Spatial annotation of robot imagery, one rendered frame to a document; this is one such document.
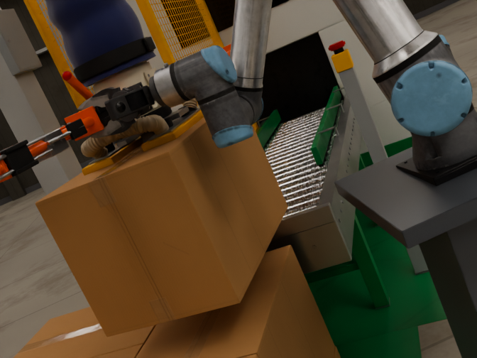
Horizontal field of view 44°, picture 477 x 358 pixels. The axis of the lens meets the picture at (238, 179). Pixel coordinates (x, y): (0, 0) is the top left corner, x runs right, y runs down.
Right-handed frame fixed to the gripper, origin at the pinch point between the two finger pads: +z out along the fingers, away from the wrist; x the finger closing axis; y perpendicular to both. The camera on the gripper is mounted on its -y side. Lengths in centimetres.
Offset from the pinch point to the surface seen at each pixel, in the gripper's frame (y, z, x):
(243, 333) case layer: 0, -14, -63
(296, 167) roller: 142, -9, -63
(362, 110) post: 112, -50, -42
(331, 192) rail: 72, -34, -58
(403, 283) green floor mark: 107, -41, -117
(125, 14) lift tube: 24.7, -10.0, 20.7
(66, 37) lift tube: 20.2, 6.0, 21.6
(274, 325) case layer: 6, -19, -67
